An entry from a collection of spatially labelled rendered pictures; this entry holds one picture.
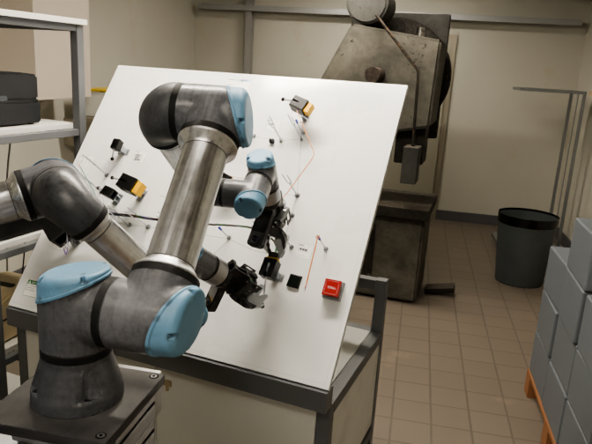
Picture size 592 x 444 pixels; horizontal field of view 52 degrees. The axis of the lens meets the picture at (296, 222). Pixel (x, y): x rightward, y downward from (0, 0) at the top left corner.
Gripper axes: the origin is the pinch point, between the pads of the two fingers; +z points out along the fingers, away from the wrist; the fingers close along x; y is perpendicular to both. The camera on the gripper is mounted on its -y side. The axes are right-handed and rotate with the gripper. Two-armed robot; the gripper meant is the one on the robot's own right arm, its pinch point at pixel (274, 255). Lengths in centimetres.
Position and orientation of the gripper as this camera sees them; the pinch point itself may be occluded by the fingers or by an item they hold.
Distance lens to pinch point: 180.0
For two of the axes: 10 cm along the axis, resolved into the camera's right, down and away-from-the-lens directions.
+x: -9.1, -2.0, 3.7
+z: 1.1, 7.4, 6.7
